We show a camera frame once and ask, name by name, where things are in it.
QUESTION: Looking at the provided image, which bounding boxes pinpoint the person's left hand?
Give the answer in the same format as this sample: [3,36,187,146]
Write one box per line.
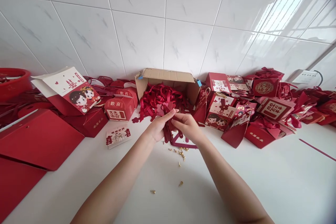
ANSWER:
[145,108,177,143]

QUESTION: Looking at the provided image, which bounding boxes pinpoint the person's right hand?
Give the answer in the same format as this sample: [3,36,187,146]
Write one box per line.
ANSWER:
[172,112,204,145]

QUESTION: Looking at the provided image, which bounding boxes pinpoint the person's left thumb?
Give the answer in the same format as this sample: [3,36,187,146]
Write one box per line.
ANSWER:
[162,109,177,120]

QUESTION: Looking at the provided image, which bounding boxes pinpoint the person's left fingers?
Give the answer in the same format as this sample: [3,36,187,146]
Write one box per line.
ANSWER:
[156,127,168,143]

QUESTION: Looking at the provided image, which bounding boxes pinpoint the person's right fingers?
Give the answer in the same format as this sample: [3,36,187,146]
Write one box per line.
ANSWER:
[175,125,190,140]

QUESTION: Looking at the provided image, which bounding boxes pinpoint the bunch of red paper handles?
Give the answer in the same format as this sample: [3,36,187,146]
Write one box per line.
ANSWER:
[156,100,182,143]

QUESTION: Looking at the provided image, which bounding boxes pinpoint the pile of gold brads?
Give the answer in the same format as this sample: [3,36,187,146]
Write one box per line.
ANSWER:
[168,147,190,168]

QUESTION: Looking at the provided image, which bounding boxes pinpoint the pile of red satin ribbons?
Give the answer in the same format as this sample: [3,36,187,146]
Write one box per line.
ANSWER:
[139,82,188,124]

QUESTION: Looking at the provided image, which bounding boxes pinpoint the red cartoon couple gift box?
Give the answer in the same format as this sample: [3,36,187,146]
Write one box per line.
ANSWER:
[204,92,237,132]

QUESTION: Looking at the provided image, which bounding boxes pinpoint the open brown cardboard box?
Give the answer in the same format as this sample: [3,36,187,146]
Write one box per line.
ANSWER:
[135,68,202,116]

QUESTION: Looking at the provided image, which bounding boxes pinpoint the flat white red card box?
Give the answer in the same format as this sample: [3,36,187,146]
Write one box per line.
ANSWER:
[106,127,131,150]

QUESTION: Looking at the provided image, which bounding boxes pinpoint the small red white house box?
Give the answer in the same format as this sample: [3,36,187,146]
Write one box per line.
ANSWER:
[104,89,139,123]

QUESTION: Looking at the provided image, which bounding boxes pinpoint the red box with white label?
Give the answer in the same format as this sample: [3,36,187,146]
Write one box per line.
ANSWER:
[205,72,249,94]

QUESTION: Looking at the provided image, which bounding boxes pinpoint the red wedge-shaped gift box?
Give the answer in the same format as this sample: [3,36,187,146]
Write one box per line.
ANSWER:
[221,120,249,149]

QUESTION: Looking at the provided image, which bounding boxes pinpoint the dark red gold-lettered box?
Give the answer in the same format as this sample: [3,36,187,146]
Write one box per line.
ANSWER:
[63,107,109,138]

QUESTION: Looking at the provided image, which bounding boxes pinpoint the red ribboned gold-lettered box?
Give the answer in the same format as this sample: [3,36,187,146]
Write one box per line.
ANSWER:
[243,118,287,150]

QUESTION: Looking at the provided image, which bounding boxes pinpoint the red box gold square print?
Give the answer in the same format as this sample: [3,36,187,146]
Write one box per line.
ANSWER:
[251,76,281,97]

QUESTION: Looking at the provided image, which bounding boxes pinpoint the pink red big character box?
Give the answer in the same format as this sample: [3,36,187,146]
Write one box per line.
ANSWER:
[257,96,295,123]

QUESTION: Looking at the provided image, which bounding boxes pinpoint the large white red cartoon box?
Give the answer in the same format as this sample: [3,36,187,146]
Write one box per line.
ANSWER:
[30,66,102,116]

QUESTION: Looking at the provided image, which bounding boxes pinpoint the large flat red folded box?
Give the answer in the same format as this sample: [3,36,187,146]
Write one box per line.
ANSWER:
[0,108,85,172]

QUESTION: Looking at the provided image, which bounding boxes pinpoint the heap of red ribboned boxes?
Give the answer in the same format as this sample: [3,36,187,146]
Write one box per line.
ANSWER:
[278,82,336,128]

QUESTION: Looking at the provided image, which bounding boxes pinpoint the thin red paper strip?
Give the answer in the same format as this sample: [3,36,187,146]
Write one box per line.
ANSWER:
[299,138,336,162]

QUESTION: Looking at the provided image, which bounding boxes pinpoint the red plastic basin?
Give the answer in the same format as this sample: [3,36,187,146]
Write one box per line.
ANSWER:
[0,68,33,102]

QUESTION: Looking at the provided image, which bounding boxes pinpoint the red U-shaped paper handle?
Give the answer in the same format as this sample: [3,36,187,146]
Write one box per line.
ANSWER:
[169,129,199,150]

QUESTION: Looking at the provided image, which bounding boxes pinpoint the row of red handled boxes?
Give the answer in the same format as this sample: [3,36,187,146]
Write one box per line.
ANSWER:
[85,75,138,98]

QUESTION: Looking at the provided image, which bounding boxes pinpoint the white wall socket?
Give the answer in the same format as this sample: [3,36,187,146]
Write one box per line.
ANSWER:
[290,69,319,84]

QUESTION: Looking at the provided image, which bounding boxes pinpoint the heap of red paper handles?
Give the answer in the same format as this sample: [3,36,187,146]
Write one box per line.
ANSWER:
[0,89,62,130]

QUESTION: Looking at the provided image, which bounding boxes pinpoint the dark cable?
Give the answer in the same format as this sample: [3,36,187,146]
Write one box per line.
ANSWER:
[314,70,323,88]

